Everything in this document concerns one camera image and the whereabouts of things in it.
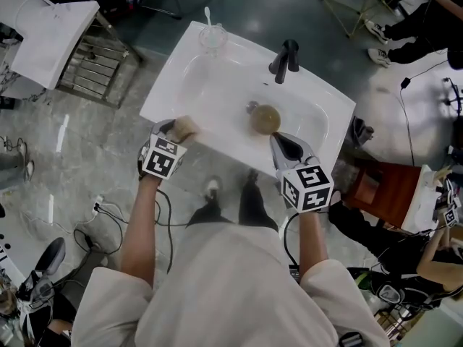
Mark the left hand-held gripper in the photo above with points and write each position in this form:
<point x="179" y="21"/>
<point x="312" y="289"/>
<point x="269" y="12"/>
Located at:
<point x="161" y="159"/>

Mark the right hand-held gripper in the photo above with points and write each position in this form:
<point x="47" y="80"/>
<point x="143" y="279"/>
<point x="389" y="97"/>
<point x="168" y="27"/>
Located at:
<point x="307" y="186"/>

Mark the beige sponge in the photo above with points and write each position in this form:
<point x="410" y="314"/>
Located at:
<point x="184" y="128"/>

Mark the brown bowl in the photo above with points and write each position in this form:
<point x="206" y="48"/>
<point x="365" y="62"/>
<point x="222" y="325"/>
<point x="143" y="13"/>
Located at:
<point x="266" y="119"/>

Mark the person's left forearm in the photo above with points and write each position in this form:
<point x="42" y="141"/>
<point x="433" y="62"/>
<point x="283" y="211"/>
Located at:
<point x="141" y="237"/>

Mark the person's right forearm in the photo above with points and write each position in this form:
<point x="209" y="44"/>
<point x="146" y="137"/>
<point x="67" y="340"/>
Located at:
<point x="311" y="244"/>

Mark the person's right shoe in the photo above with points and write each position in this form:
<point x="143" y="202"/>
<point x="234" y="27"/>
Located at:
<point x="252" y="176"/>

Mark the person's shoe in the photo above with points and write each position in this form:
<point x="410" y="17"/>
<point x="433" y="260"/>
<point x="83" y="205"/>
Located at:
<point x="252" y="176"/>
<point x="212" y="188"/>

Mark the large white sink basin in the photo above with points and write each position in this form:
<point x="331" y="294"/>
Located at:
<point x="217" y="96"/>

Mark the person's black trousers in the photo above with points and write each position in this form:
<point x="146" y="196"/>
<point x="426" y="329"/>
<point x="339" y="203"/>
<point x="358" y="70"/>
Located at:
<point x="257" y="208"/>

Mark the person's left shoe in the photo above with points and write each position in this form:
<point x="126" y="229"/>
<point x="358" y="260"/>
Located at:
<point x="212" y="188"/>

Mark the black faucet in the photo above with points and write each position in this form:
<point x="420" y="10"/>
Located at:
<point x="285" y="60"/>

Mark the white power strip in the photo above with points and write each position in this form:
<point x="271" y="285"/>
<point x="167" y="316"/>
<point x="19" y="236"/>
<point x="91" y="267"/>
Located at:
<point x="98" y="204"/>

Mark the clear glass cup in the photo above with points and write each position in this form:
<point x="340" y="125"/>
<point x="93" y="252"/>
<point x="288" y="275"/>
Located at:
<point x="213" y="38"/>

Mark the red-brown wooden cabinet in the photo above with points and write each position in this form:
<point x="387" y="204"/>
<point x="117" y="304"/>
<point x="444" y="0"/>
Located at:
<point x="383" y="190"/>

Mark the white plastic spoon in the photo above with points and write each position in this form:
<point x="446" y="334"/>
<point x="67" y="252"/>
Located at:
<point x="208" y="14"/>

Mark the black waist device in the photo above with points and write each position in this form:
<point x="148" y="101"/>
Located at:
<point x="294" y="273"/>

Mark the black power adapter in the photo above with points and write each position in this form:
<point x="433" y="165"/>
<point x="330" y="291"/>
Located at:
<point x="405" y="83"/>

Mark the small white sink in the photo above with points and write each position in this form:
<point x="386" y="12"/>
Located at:
<point x="50" y="42"/>

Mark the white sink on cabinet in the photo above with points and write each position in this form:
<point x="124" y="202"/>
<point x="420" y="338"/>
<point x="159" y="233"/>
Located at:
<point x="423" y="201"/>

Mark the person's light shirt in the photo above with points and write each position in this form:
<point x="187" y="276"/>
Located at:
<point x="231" y="295"/>

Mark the white faucet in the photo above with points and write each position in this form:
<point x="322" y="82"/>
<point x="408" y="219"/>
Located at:
<point x="32" y="11"/>

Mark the black swivel chair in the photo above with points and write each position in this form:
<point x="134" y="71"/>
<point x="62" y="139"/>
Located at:
<point x="454" y="96"/>

